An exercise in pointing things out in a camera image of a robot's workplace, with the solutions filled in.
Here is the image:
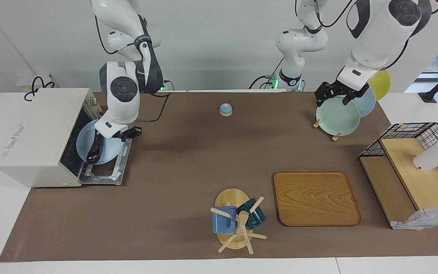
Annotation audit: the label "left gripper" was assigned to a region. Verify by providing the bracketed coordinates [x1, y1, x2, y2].
[315, 81, 370, 107]

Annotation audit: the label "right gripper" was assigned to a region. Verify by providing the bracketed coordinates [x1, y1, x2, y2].
[113, 127, 143, 142]

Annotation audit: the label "silver oven door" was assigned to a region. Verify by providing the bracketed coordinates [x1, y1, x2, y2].
[78, 136, 133, 186]

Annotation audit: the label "dark purple eggplant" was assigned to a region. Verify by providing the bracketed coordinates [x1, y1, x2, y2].
[86, 131, 105, 164]

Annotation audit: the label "white toaster oven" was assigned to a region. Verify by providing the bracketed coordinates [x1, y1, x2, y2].
[0, 88, 108, 188]

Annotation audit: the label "mint green plate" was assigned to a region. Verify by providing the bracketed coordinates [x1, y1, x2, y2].
[316, 95, 361, 137]

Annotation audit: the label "light blue plate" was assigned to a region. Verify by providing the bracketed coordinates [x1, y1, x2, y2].
[76, 119, 125, 165]

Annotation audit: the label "pale blue plate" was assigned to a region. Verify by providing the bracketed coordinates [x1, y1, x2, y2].
[351, 85, 377, 119]

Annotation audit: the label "wooden plate rack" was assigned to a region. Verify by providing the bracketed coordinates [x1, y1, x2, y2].
[313, 119, 341, 142]

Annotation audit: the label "yellow plate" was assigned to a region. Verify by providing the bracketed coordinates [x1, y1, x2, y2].
[367, 69, 392, 102]

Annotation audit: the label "wooden tray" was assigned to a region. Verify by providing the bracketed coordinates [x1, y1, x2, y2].
[273, 170, 363, 227]

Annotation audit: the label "white cup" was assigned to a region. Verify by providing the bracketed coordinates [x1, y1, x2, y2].
[412, 141, 438, 172]

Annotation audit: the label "white power strip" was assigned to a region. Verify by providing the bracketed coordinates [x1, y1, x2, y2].
[16, 74, 54, 92]

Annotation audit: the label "wooden mug tree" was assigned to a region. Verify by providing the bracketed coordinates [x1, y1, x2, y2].
[210, 188, 268, 255]

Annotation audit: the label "blue mug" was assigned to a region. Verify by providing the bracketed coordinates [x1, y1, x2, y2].
[211, 205, 238, 234]

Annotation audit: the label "dark green mug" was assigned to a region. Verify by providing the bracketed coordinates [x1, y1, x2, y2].
[236, 198, 267, 231]

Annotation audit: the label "grey patterned cloth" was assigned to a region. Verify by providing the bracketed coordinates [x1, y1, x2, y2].
[390, 204, 438, 231]

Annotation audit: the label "black cable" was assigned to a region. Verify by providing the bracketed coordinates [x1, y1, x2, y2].
[137, 91, 171, 123]
[294, 0, 355, 30]
[24, 76, 56, 102]
[94, 14, 136, 56]
[248, 57, 285, 90]
[378, 37, 410, 72]

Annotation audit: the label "black wire shelf wooden boards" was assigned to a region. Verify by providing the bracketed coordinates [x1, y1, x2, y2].
[358, 122, 438, 229]

